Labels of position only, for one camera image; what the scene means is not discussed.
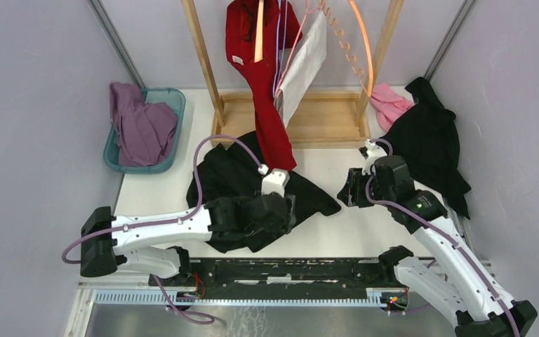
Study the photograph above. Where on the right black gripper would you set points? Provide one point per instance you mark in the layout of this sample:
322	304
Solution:
351	194

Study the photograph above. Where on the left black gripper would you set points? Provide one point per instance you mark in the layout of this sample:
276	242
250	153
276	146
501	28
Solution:
285	222

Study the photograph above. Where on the white garment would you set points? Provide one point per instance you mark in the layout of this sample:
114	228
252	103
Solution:
303	68

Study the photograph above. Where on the orange hanger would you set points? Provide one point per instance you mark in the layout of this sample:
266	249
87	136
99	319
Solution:
364	75

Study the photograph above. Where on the wooden hanger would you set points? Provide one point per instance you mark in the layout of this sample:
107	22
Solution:
259	35

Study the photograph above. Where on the red skirt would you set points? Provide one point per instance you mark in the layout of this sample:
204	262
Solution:
239	47

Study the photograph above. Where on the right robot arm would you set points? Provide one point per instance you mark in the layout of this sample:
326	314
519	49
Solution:
472	301

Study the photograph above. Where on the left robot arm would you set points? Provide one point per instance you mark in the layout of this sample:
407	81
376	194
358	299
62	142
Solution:
150	244

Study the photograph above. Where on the wooden clothes rack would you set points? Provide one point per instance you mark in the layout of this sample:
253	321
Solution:
324	119

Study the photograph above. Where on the pink garment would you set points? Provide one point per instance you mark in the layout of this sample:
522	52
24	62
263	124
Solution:
388	105

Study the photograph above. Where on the teal laundry basket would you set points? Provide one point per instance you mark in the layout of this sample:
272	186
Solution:
176	101

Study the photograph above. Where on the purple garment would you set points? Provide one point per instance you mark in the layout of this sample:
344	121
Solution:
145	131

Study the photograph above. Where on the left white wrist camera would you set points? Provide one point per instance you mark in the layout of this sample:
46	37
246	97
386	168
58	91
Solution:
273	181

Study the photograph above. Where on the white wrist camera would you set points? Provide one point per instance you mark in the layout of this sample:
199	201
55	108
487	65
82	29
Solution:
273	181
372	150

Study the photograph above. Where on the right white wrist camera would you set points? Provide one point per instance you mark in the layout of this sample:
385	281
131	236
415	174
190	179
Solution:
372	150

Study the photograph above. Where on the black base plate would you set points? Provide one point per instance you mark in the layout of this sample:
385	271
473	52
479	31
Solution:
285	279

